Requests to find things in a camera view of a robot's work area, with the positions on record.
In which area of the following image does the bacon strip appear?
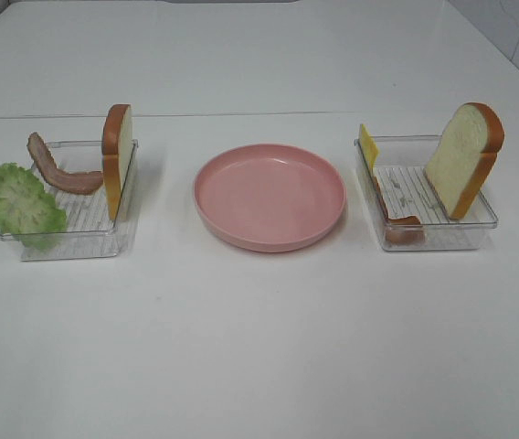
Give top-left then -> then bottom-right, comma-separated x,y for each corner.
26,132 -> 103,195
373,177 -> 425,245

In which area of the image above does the bread slice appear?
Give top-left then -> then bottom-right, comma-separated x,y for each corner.
101,104 -> 133,221
424,102 -> 504,220

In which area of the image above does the green lettuce leaf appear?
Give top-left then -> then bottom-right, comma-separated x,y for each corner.
0,163 -> 67,251

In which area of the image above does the pink round plate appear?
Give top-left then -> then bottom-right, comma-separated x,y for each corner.
193,144 -> 347,252

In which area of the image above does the yellow cheese slice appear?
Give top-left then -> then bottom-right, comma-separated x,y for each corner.
358,123 -> 379,175

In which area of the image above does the clear right plastic container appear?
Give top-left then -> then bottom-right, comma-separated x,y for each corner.
355,134 -> 498,252

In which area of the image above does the clear plastic container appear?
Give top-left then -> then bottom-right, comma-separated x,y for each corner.
355,134 -> 498,252
0,140 -> 140,261

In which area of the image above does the clear left plastic container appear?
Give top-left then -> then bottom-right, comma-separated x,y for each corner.
0,140 -> 140,261

